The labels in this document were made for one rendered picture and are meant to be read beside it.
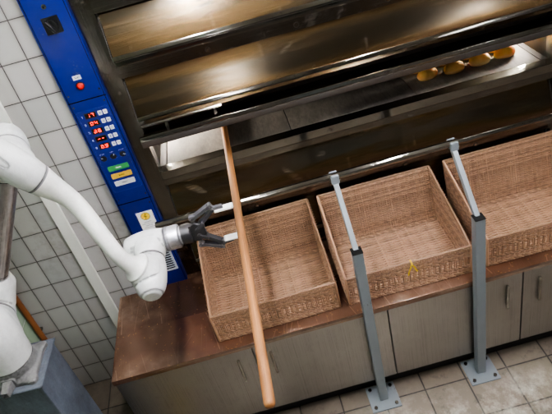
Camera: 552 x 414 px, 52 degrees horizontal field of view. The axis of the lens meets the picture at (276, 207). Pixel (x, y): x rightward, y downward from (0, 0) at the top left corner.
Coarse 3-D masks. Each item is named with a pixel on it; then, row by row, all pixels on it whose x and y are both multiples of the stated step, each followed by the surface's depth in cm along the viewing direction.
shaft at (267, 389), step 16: (224, 128) 260; (224, 144) 249; (240, 208) 209; (240, 224) 200; (240, 240) 193; (256, 304) 168; (256, 320) 162; (256, 336) 157; (256, 352) 153; (272, 384) 145; (272, 400) 140
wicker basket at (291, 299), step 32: (224, 224) 264; (256, 224) 266; (288, 224) 267; (224, 256) 270; (256, 256) 272; (288, 256) 273; (320, 256) 269; (224, 288) 266; (256, 288) 262; (288, 288) 257; (320, 288) 234; (224, 320) 235; (288, 320) 241
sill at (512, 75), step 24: (504, 72) 250; (528, 72) 248; (432, 96) 247; (456, 96) 249; (336, 120) 249; (360, 120) 248; (240, 144) 252; (264, 144) 247; (288, 144) 249; (168, 168) 248; (192, 168) 248
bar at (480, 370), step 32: (384, 160) 218; (288, 192) 218; (160, 224) 218; (480, 224) 213; (352, 256) 212; (480, 256) 222; (480, 288) 233; (480, 320) 245; (480, 352) 257; (384, 384) 260
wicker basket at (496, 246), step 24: (504, 144) 263; (528, 144) 264; (456, 168) 266; (480, 168) 267; (504, 168) 268; (528, 168) 269; (456, 192) 257; (480, 192) 271; (528, 192) 272; (504, 216) 263; (528, 216) 260; (504, 240) 235; (528, 240) 248
